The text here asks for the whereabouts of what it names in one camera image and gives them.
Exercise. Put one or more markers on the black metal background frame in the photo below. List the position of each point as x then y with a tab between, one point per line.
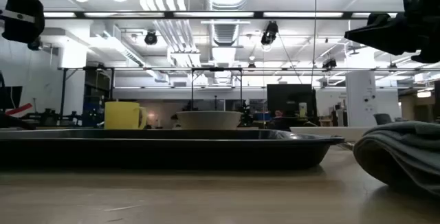
63	93
216	69

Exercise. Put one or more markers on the small dark monitor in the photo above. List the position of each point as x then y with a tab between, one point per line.
12	97

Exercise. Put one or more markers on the black hanging camera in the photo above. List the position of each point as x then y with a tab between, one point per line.
150	38
329	64
268	36
34	45

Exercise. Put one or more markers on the yellow ceramic mug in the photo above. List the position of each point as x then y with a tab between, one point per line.
120	115

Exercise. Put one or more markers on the white ceramic plate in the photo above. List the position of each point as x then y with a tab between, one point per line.
326	133

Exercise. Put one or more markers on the white square pillar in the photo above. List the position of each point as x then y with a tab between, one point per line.
361	93

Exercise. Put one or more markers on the blue storage bin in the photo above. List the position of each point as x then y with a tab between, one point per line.
264	116

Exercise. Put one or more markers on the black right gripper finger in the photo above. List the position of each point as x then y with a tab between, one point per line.
388	36
429	55

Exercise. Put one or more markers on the black plastic serving tray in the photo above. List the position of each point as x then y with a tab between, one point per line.
172	155

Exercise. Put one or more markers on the grey cloth napkin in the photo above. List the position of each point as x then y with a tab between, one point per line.
405	155

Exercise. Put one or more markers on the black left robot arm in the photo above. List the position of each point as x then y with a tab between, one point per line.
24	28

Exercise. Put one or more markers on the black overhead light bar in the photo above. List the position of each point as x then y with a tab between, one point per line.
168	14

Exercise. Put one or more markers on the grey office chair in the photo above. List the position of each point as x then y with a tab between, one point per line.
382	119

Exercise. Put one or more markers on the white ceramic bowl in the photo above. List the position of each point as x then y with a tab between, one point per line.
208	121

